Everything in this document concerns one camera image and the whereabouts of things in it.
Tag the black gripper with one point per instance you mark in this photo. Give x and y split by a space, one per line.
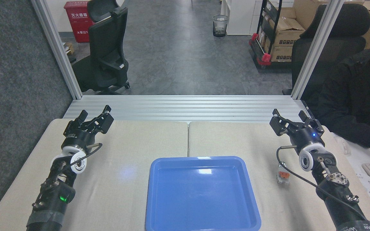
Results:
307 136
78 136

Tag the white orange switch part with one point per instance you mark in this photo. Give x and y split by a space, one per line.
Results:
283 175

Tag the blue plastic tray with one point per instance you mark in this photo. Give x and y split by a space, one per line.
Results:
201 199

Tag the person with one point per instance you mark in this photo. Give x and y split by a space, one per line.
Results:
348 102

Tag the small printed cardboard box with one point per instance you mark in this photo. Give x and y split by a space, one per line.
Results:
281 54

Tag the black office chair with headrest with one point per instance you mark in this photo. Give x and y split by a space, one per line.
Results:
106 48

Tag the grey felt partition panel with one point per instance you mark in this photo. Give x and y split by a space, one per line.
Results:
14 96

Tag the black red storage cart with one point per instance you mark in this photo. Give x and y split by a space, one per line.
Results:
262 48

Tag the open cardboard box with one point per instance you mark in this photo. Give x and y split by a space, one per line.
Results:
287 32

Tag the black round-backed office chair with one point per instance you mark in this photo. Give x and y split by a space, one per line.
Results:
342 41

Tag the white power strip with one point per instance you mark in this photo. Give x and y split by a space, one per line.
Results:
369 187

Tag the red fire extinguisher box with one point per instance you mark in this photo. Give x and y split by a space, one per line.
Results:
77 22

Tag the white cabinet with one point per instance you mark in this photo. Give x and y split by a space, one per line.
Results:
239 16

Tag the black mesh trash bin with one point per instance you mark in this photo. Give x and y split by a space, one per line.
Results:
220 25

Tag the silver aluminium post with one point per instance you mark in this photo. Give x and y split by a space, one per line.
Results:
58 48
316 48

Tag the silver aluminium rail platform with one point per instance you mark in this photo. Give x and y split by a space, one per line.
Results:
188 109

